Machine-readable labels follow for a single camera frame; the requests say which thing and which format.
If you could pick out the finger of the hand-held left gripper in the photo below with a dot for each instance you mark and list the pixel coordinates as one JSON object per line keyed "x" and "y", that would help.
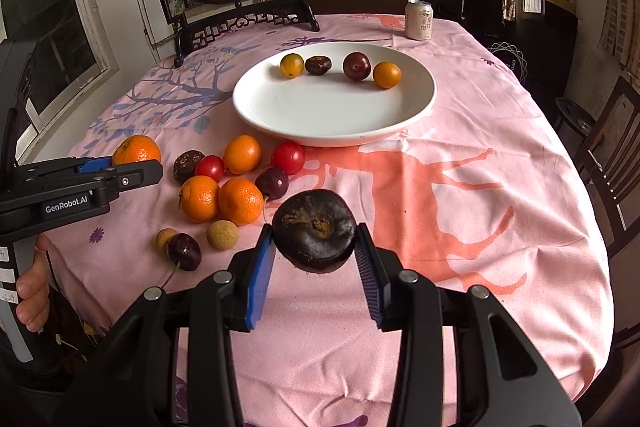
{"x": 92, "y": 165}
{"x": 137, "y": 175}

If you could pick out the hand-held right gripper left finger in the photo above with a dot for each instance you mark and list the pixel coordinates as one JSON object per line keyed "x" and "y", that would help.
{"x": 260, "y": 279}

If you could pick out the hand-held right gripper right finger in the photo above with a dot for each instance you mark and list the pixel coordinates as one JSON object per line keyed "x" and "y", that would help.
{"x": 369, "y": 279}

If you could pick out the mandarin orange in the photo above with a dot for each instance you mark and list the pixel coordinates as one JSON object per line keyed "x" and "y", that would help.
{"x": 137, "y": 150}
{"x": 200, "y": 199}
{"x": 242, "y": 153}
{"x": 241, "y": 202}

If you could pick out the white plate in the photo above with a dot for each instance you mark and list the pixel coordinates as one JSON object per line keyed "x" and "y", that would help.
{"x": 320, "y": 107}

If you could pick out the person's left hand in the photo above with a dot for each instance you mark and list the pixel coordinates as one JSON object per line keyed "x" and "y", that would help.
{"x": 31, "y": 289}

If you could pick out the dark brown passion fruit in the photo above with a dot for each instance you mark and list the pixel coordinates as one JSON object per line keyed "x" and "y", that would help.
{"x": 186, "y": 167}

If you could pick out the tan longan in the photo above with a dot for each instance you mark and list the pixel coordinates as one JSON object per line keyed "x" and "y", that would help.
{"x": 163, "y": 240}
{"x": 222, "y": 235}

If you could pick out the small red cherry tomato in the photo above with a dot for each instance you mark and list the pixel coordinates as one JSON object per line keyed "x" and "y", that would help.
{"x": 210, "y": 168}

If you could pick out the dark red cherry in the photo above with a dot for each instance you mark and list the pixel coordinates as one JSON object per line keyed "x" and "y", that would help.
{"x": 184, "y": 251}

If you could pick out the dark purple plum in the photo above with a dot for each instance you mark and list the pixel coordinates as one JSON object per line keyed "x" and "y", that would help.
{"x": 272, "y": 183}
{"x": 356, "y": 66}

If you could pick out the pink printed tablecloth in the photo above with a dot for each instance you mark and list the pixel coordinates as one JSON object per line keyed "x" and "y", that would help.
{"x": 450, "y": 217}

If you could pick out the large red cherry tomato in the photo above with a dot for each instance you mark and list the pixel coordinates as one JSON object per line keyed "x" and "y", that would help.
{"x": 288, "y": 157}

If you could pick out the white framed window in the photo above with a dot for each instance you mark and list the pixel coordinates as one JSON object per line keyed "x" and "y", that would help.
{"x": 50, "y": 32}

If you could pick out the yellow cherry tomato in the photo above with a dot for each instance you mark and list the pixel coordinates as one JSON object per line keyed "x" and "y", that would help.
{"x": 292, "y": 65}

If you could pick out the small orange kumquat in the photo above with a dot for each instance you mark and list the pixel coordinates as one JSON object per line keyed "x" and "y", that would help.
{"x": 387, "y": 75}

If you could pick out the small dark water chestnut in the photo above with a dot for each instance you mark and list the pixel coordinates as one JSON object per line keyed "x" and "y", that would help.
{"x": 318, "y": 65}

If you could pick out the round dark stool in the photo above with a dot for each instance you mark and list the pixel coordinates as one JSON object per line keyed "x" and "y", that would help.
{"x": 575, "y": 117}

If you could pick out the white drink can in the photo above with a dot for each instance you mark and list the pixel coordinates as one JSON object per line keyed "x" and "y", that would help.
{"x": 419, "y": 21}

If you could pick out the slatted dark wooden chair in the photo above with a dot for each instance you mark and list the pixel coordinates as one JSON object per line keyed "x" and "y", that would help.
{"x": 612, "y": 167}

